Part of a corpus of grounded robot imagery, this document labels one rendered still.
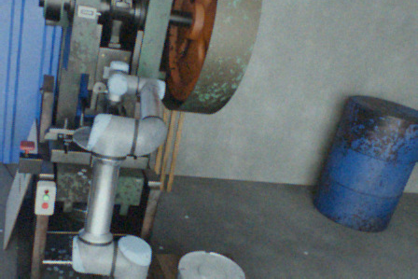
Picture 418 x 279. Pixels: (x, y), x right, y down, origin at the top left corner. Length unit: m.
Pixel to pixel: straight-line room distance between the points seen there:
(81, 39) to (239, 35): 0.64
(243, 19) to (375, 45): 2.41
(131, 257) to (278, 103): 2.54
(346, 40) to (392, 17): 0.39
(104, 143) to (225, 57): 0.65
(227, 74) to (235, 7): 0.25
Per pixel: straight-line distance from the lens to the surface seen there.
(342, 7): 3.95
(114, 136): 1.47
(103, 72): 2.12
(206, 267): 2.11
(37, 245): 2.22
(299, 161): 4.22
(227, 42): 1.87
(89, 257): 1.60
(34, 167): 2.06
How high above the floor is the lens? 1.57
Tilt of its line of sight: 23 degrees down
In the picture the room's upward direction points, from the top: 12 degrees clockwise
